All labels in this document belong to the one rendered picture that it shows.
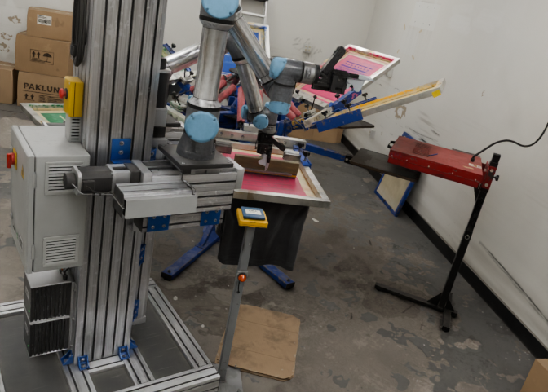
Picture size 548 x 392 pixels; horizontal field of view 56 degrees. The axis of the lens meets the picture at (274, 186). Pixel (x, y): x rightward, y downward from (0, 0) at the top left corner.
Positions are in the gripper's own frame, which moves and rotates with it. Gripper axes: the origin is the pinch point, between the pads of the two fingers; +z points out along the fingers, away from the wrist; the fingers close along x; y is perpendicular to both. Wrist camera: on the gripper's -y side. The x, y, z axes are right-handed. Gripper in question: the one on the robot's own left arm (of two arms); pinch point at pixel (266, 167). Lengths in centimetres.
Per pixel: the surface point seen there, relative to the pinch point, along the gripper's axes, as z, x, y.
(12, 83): 68, -392, 237
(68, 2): -28, -438, 184
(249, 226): 6, 59, 16
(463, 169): -6, -12, -125
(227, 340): 72, 55, 17
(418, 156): -7, -25, -101
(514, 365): 106, 34, -172
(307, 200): 2.0, 35.7, -15.7
